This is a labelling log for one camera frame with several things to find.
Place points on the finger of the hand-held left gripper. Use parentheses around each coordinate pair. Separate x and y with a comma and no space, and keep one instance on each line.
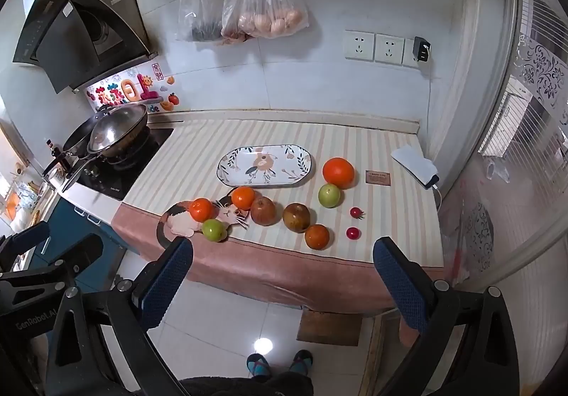
(82,252)
(26,238)

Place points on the white wall socket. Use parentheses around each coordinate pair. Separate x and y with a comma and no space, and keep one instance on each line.
(389,48)
(408,56)
(358,45)

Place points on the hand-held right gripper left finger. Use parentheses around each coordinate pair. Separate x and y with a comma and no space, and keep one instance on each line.
(166,285)

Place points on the blue kitchen cabinet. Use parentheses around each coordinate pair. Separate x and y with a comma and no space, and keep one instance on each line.
(111,236)

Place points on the dark sauce bottle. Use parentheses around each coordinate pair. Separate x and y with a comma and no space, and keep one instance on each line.
(54,153)

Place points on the brown kiwi fruit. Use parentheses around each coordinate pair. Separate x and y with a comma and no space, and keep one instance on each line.
(296,217)

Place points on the colourful wall stickers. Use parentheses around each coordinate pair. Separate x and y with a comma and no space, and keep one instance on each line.
(133,90)

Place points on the dark small orange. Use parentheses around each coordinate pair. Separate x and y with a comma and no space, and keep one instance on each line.
(317,236)

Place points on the black range hood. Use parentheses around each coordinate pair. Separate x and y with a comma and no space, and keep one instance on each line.
(57,36)

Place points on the steel wok with lid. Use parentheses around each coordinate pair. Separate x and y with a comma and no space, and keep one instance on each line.
(117,125)

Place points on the black frying pan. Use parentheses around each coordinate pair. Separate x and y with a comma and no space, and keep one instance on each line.
(75,136)

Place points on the person's dark clothing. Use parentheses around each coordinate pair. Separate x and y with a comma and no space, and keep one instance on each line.
(230,387)

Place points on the clear bag of eggs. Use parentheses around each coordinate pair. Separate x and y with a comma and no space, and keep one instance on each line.
(266,10)

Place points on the large orange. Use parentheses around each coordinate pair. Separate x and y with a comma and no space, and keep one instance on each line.
(338,173)

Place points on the patterned glass sliding door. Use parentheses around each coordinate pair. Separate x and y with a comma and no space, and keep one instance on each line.
(510,223)

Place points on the cherry tomato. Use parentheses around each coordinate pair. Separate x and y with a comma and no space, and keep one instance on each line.
(353,233)
(356,213)

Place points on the black charger plug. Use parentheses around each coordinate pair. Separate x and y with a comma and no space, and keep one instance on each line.
(420,49)

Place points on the brown hood chimney cover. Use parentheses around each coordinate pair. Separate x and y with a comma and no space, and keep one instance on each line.
(128,1)

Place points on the brown wooden board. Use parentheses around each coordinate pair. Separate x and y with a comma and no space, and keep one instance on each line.
(328,327)

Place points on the red apple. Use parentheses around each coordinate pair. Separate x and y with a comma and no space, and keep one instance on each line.
(263,211)

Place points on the floral oval plate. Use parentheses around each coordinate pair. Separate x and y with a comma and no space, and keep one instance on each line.
(239,170)

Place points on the black gas stove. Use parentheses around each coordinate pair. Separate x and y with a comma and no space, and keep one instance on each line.
(128,174)

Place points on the green apple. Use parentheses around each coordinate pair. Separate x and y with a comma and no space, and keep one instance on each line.
(329,195)
(214,230)

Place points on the white power bank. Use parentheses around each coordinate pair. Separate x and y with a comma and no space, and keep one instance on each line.
(412,163)

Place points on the brown cloth label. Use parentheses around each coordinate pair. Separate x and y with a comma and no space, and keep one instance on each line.
(378,178)

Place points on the cluttered kitchen shelf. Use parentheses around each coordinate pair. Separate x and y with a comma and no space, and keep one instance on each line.
(26,196)

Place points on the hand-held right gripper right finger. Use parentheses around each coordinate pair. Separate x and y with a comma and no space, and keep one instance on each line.
(399,285)

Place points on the cat-shaped mat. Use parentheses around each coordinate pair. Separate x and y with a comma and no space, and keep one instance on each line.
(177,218)

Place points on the blue slipper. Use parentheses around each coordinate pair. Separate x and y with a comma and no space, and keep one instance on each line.
(301,362)
(258,366)

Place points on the striped pink tablecloth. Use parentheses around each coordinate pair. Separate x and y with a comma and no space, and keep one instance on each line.
(284,263)

